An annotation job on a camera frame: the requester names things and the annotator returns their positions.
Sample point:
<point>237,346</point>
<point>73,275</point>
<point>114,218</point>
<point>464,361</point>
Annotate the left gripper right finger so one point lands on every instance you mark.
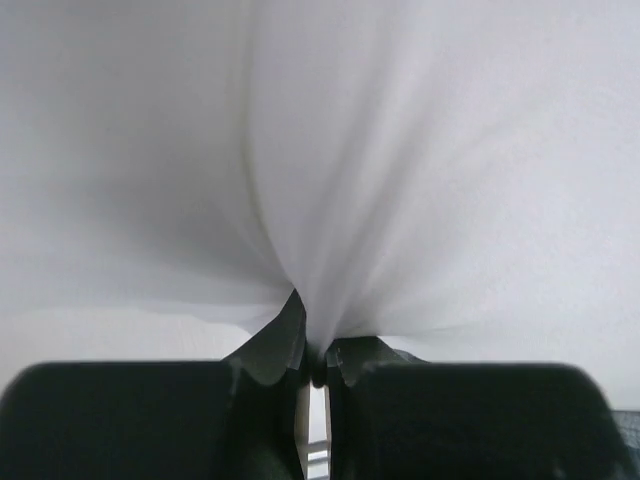
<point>393,418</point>

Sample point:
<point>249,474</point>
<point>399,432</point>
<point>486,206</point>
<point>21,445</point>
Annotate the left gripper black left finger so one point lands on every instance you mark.
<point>232,418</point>

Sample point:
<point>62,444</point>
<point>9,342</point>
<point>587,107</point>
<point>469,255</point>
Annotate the white pillow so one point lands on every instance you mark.
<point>409,167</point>

